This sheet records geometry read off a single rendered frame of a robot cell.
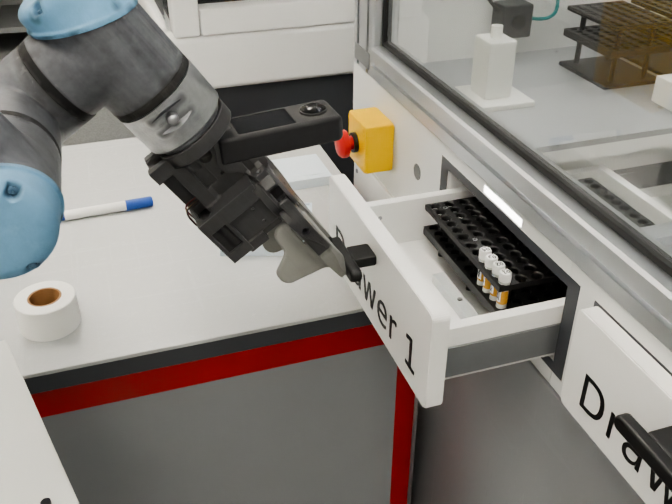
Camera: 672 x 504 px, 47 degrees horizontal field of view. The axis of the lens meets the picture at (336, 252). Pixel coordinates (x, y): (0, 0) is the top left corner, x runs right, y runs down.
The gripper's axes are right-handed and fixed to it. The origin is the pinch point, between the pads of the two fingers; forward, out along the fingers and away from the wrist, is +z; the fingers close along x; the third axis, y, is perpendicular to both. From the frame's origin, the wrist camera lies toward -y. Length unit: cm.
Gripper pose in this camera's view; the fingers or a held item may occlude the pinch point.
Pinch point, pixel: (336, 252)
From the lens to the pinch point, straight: 77.0
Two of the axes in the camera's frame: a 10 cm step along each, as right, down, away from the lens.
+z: 5.4, 6.0, 5.9
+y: -7.8, 6.2, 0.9
